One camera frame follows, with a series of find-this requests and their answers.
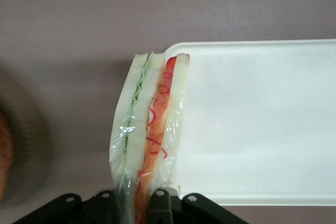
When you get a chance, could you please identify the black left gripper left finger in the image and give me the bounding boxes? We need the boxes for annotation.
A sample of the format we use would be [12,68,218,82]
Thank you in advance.
[90,189,118,224]

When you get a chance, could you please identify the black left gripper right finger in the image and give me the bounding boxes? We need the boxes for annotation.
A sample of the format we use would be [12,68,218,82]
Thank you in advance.
[146,188,173,224]

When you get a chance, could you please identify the plastic-wrapped triangle sandwich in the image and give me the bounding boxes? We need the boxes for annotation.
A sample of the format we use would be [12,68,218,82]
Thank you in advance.
[109,51,191,224]

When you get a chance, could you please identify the brown round wicker basket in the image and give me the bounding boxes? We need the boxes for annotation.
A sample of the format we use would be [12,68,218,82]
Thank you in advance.
[0,107,14,201]

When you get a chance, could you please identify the beige rectangular tray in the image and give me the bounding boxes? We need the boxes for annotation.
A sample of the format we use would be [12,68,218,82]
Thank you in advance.
[163,38,336,206]

